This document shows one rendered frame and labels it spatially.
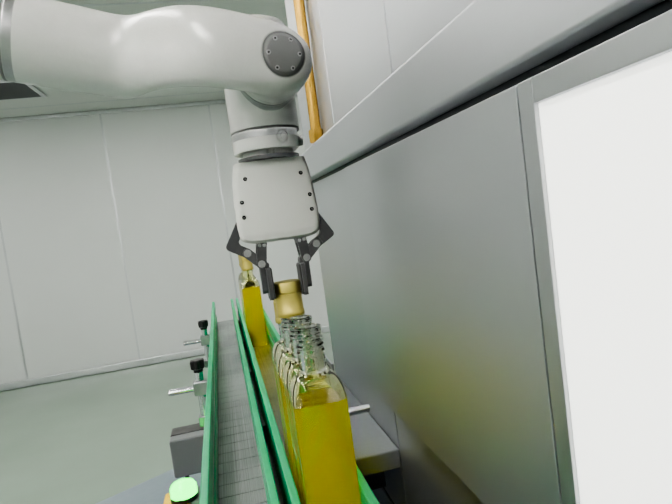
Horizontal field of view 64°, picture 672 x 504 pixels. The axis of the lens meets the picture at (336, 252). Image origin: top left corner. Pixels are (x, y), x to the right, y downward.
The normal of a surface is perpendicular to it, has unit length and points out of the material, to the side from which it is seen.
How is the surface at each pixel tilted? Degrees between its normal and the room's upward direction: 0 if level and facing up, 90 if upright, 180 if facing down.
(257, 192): 90
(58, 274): 90
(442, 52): 90
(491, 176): 90
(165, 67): 103
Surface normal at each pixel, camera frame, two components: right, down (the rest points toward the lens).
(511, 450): -0.97, 0.14
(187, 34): -0.17, -0.05
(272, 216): 0.19, 0.11
